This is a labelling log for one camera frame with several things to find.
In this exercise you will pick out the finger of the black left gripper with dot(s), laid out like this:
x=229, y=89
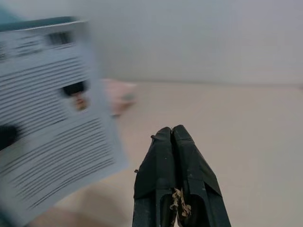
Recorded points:
x=8, y=137

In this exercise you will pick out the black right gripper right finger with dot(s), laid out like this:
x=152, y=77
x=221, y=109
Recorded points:
x=196, y=179

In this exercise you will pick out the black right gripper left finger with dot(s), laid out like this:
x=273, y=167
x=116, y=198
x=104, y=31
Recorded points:
x=154, y=177

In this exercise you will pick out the white book with blue letters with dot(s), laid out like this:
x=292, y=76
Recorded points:
x=47, y=106

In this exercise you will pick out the tan frayed scrap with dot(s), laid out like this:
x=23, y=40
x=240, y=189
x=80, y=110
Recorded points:
x=180, y=201

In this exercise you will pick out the cream sheeted mattress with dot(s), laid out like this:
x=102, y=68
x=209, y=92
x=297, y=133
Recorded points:
x=236, y=142

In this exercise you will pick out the pink pillow with orange dots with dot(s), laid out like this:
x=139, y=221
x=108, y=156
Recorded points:
x=120, y=99

